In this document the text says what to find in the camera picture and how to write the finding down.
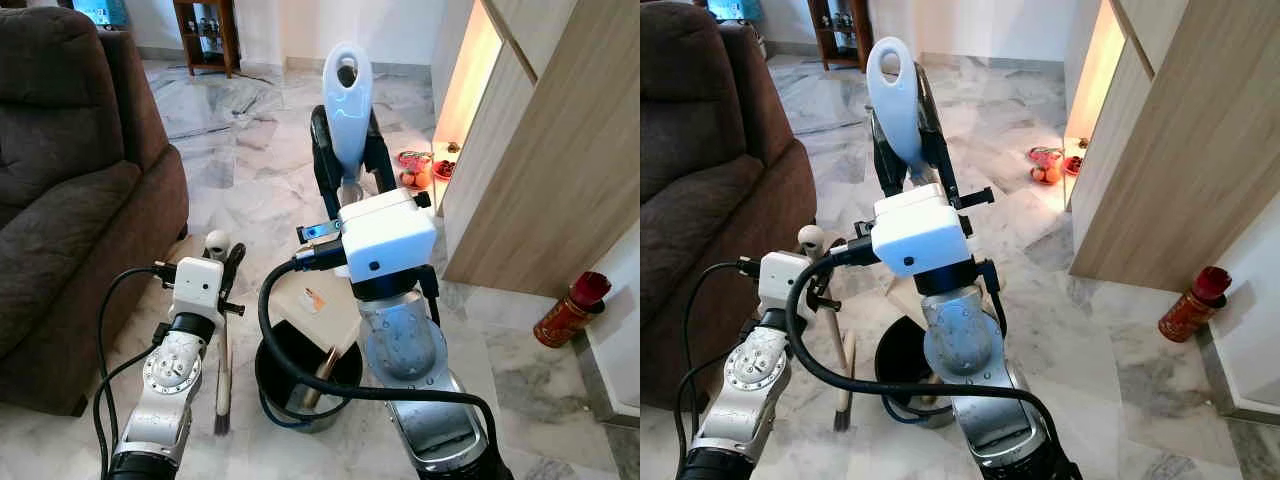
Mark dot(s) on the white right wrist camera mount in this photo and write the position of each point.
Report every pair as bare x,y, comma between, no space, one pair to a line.
925,230
390,235

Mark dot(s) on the glowing blue screen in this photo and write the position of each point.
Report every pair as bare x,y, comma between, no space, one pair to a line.
732,8
100,12

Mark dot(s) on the tan litter piece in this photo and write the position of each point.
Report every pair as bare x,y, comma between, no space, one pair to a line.
322,378

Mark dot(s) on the red metal bottle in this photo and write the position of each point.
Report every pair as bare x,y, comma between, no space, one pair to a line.
1190,310
565,315

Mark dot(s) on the brown fabric sofa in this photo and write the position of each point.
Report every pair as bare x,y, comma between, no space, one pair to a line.
700,150
60,150

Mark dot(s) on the small red bowl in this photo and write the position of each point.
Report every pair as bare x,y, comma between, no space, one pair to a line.
1074,165
444,169

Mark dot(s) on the dark wooden shelf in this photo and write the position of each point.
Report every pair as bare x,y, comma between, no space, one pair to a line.
205,40
840,35

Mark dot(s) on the wooden hand broom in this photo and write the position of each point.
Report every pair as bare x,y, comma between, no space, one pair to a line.
845,380
222,370

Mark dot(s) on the light wooden cabinet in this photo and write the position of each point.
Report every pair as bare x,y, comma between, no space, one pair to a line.
1180,150
550,150

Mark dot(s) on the black round trash bin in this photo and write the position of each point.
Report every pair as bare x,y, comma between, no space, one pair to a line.
900,370
285,375

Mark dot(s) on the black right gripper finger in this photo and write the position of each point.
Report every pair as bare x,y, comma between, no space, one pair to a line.
380,165
325,170
938,150
888,165

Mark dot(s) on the red tray with oranges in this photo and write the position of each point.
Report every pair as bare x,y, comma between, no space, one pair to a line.
414,172
1046,168

